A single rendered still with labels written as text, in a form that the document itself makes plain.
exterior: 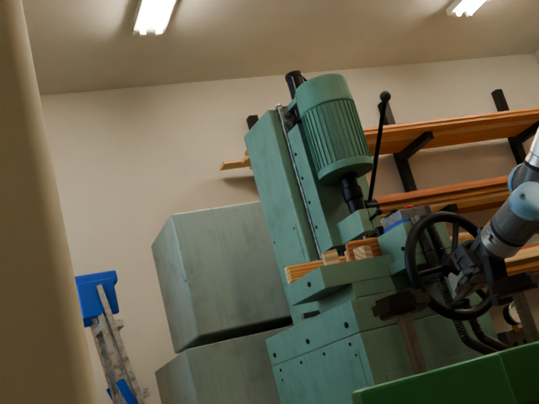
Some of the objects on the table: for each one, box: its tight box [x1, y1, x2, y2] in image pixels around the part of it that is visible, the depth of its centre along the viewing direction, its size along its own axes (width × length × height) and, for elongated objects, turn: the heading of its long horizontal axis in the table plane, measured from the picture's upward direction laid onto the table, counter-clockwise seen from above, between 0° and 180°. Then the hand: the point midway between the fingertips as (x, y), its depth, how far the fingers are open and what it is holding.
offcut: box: [353, 246, 373, 260], centre depth 207 cm, size 4×3×4 cm
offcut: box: [322, 249, 340, 265], centre depth 204 cm, size 4×4×4 cm
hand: (459, 299), depth 182 cm, fingers closed
